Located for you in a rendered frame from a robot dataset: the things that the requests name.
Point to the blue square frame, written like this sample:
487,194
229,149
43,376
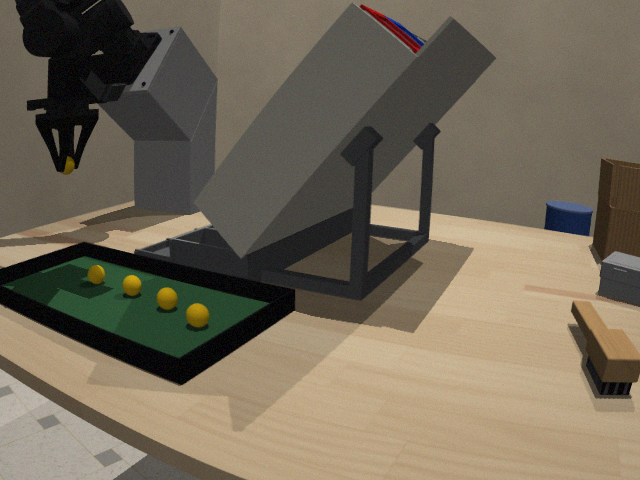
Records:
408,32

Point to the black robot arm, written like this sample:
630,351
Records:
49,33

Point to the yellow marble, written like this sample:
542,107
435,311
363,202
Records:
132,285
167,298
197,315
69,167
96,274

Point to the brown wire brush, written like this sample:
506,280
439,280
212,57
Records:
610,351

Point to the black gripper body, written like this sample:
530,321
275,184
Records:
63,107

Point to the green tray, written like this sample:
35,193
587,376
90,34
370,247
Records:
59,295

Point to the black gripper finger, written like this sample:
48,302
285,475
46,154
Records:
88,123
64,127

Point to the brown cardboard box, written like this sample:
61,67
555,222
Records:
617,226

